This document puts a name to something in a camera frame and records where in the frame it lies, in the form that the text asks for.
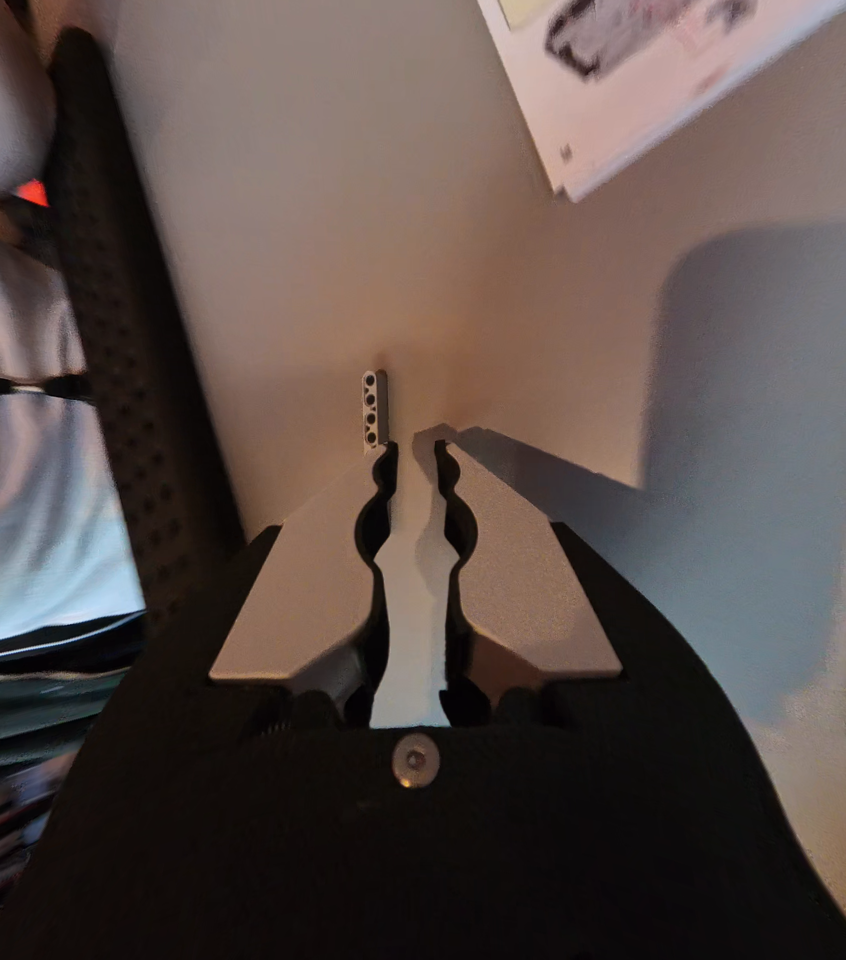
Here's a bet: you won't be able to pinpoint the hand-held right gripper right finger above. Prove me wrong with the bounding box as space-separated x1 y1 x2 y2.
432 438 624 706

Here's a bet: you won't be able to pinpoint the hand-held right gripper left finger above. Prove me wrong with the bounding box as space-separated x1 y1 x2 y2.
207 441 400 725

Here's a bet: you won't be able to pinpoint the light grey perforated beam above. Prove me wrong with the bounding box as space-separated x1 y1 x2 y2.
360 369 391 453

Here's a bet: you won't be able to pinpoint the grey desk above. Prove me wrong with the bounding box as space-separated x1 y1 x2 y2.
104 0 846 960

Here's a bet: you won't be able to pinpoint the person's light grey pants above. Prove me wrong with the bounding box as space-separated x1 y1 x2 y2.
0 216 148 670

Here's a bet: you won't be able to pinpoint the mesh office chair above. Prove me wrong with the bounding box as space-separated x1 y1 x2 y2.
46 26 248 640

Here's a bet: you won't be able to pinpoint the dark cloth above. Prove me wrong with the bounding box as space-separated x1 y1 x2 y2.
0 648 142 931

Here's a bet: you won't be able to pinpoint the white instruction booklet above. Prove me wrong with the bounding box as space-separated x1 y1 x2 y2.
477 0 846 204

